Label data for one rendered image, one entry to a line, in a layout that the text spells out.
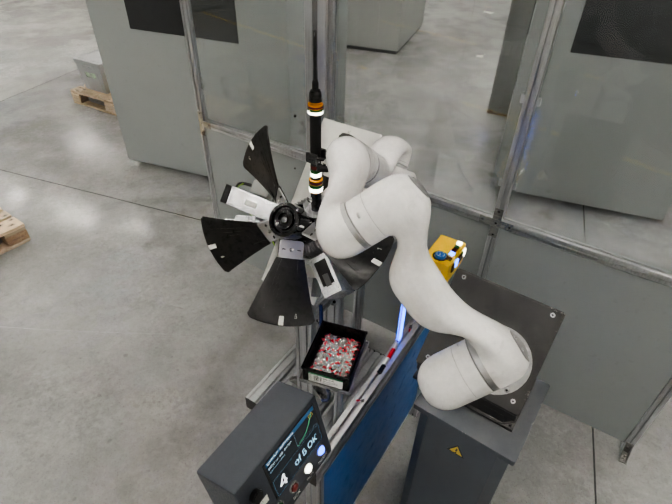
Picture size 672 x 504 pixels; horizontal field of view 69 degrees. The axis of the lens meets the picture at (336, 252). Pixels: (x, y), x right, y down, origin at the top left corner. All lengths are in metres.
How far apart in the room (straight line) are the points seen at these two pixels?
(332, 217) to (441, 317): 0.29
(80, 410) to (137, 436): 0.35
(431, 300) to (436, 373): 0.17
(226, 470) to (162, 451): 1.55
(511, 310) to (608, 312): 0.90
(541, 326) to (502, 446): 0.34
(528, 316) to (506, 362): 0.43
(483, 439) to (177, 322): 2.06
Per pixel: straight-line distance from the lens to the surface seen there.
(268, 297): 1.67
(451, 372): 1.04
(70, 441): 2.77
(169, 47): 3.98
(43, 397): 2.99
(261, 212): 1.89
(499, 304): 1.45
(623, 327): 2.33
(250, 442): 1.07
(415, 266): 0.93
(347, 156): 0.99
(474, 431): 1.50
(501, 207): 2.13
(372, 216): 0.90
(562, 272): 2.22
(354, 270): 1.54
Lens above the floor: 2.16
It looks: 39 degrees down
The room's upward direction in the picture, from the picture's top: 2 degrees clockwise
